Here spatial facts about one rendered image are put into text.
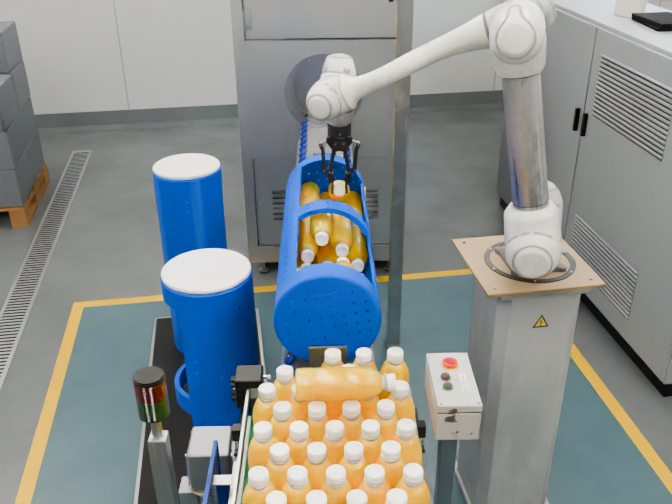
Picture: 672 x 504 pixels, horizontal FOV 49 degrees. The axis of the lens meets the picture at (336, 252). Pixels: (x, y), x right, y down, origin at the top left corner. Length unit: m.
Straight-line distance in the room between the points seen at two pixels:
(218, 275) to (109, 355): 1.64
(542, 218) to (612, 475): 1.42
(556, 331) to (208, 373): 1.12
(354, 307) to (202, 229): 1.34
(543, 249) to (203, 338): 1.04
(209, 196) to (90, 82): 4.08
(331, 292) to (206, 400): 0.73
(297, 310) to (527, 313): 0.81
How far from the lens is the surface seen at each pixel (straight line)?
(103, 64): 7.02
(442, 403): 1.69
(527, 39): 1.94
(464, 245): 2.54
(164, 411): 1.58
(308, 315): 1.94
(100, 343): 3.97
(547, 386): 2.62
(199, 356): 2.36
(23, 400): 3.72
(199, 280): 2.29
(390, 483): 1.57
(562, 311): 2.46
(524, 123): 2.05
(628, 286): 3.76
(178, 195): 3.09
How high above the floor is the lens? 2.17
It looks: 28 degrees down
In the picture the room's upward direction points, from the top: straight up
